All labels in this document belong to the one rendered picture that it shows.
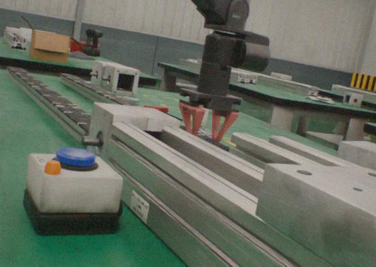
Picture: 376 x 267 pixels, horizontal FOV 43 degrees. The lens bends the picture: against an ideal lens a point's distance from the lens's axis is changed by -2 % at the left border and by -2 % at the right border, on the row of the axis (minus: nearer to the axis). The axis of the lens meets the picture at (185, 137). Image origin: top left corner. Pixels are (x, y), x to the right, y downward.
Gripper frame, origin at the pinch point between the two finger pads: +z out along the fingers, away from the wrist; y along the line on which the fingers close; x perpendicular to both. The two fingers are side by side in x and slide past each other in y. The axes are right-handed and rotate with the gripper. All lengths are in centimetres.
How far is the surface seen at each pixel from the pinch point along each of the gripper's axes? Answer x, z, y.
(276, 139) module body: -19.2, -5.2, 1.0
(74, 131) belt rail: 8.6, 1.5, -22.2
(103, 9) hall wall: 1044, -69, 323
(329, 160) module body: -30.6, -5.2, 1.0
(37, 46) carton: 188, -4, 6
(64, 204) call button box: -33.3, -0.7, -35.2
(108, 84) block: 79, 0, 9
